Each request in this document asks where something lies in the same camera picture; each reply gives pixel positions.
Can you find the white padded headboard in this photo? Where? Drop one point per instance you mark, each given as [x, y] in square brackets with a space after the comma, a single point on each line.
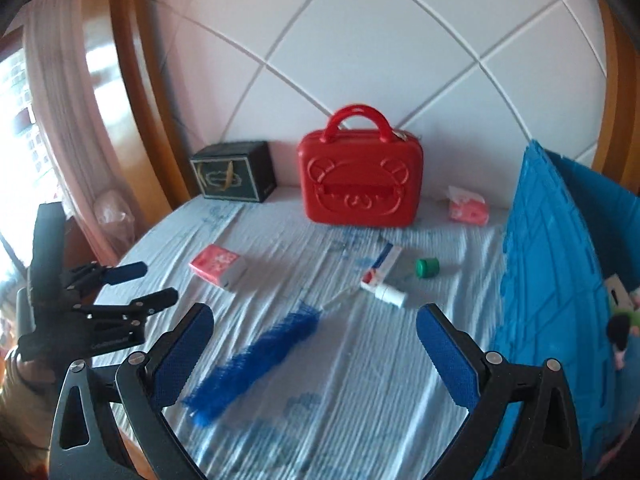
[350, 35]

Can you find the blue plastic container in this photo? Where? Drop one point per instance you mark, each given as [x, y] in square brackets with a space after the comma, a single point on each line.
[540, 285]

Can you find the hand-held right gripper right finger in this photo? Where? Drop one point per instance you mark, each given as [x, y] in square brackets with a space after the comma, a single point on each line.
[447, 355]

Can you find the light blue bedsheet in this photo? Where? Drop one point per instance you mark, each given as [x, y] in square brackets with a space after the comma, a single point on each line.
[350, 385]

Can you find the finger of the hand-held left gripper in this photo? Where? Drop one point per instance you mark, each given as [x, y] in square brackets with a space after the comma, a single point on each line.
[150, 301]
[125, 271]

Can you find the pink tissue pack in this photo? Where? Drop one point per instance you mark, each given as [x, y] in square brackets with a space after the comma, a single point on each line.
[467, 210]
[215, 262]

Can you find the person's left forearm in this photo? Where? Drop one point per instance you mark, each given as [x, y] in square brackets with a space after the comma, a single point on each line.
[25, 410]

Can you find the window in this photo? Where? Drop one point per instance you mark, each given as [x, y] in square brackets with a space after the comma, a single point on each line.
[15, 110]

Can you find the pink curtain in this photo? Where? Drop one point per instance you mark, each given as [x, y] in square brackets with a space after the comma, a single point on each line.
[65, 110]

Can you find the green black plush toy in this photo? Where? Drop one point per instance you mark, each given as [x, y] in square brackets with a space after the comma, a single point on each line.
[622, 330]

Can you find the wooden bed frame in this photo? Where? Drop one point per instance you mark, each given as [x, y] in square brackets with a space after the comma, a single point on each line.
[145, 110]

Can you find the blue bristle duster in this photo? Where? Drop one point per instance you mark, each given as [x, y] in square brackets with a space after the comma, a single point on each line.
[260, 355]

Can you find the toothpaste tube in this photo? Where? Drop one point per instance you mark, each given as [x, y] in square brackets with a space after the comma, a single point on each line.
[382, 265]

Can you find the green bottle cap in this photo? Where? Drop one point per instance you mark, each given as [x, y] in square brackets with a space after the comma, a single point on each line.
[427, 266]

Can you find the red bear suitcase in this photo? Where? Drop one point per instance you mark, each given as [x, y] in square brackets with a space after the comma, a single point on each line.
[360, 180]

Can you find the small white bottle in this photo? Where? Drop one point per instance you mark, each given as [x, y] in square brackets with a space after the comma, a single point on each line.
[390, 295]

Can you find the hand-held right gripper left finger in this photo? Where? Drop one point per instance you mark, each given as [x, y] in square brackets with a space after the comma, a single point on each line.
[182, 355]

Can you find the black gift box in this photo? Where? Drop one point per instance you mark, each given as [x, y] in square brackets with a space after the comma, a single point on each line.
[225, 175]

